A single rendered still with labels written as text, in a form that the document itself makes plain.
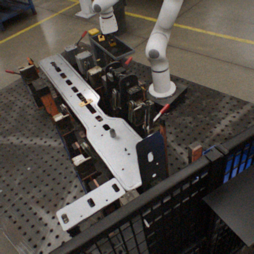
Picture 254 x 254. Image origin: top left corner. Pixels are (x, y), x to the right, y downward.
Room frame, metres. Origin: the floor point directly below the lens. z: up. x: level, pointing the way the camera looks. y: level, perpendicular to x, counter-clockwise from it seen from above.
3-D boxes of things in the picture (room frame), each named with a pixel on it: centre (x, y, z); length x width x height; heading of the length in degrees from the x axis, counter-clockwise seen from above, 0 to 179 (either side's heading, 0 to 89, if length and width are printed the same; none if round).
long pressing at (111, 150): (1.31, 0.22, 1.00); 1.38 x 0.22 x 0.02; 23
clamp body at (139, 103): (1.10, -0.08, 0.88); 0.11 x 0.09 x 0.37; 113
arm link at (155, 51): (1.51, -0.28, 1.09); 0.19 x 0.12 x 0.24; 157
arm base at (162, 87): (1.54, -0.30, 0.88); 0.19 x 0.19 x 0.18
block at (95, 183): (0.72, 0.17, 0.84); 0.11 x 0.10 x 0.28; 113
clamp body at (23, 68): (1.76, 0.61, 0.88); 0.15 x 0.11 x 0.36; 113
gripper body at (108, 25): (1.65, -0.02, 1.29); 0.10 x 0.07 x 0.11; 98
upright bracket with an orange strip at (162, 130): (0.83, -0.16, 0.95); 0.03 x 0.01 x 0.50; 23
